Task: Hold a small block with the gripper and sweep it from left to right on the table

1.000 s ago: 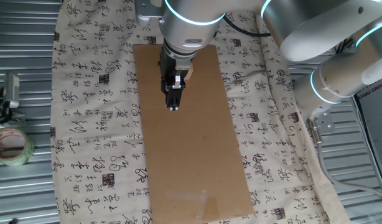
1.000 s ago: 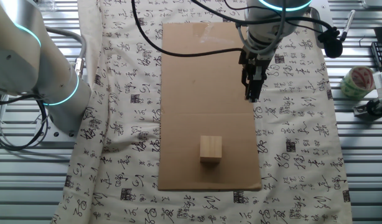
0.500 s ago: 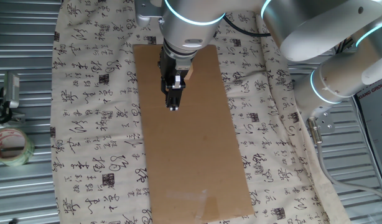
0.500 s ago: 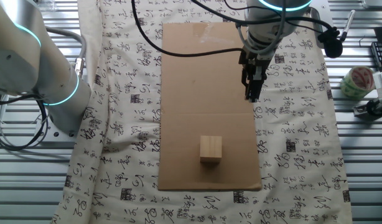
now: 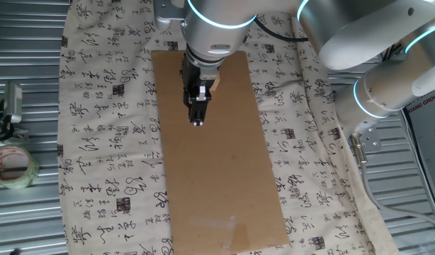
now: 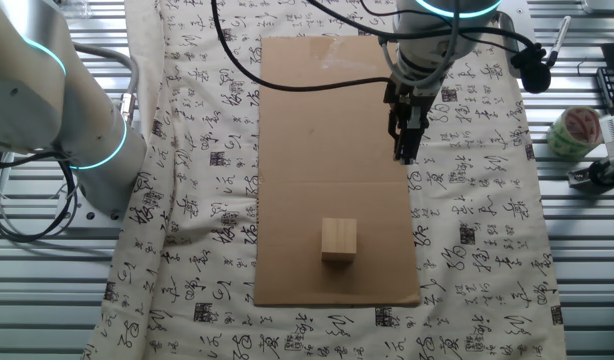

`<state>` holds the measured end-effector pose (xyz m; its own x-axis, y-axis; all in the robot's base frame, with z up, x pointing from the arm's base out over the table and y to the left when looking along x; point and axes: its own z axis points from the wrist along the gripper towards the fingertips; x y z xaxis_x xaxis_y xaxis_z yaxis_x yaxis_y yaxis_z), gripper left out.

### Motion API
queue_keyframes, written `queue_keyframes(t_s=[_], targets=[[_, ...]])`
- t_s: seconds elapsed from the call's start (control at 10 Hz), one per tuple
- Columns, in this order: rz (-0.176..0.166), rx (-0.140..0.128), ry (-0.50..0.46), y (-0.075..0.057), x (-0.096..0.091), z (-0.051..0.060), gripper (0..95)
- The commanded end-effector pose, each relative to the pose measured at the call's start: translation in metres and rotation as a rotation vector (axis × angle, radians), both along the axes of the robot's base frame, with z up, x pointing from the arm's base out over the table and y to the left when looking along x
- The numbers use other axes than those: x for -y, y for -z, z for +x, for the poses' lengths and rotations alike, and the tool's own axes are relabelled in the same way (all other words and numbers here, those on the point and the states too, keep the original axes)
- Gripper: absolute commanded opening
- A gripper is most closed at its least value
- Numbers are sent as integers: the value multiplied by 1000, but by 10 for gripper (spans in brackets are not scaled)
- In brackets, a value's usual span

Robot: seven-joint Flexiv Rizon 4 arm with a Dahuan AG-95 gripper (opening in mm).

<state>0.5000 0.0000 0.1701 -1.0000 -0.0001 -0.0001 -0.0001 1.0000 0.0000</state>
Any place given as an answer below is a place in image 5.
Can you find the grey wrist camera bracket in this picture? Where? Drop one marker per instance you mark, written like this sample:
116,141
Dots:
164,16

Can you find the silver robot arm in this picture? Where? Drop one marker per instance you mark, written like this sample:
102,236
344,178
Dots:
345,28

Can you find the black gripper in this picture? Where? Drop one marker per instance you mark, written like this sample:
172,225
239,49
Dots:
198,76

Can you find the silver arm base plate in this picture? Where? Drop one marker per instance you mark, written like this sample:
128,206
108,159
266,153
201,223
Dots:
371,140

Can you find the brown cardboard sheet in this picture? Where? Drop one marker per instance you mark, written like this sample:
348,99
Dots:
217,170

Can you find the clear packing tape roll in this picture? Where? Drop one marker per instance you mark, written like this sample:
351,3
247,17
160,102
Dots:
15,185

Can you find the silver finned camera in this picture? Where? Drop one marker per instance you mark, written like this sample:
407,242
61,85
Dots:
12,102

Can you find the small black knob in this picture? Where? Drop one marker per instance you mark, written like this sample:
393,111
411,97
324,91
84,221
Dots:
15,251

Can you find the small wooden block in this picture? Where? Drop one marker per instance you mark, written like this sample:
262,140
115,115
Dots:
216,81

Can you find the calligraphy print cloth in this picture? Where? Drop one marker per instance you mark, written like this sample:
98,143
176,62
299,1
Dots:
107,141

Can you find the printed grey poster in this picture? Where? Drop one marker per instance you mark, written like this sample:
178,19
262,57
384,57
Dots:
430,134

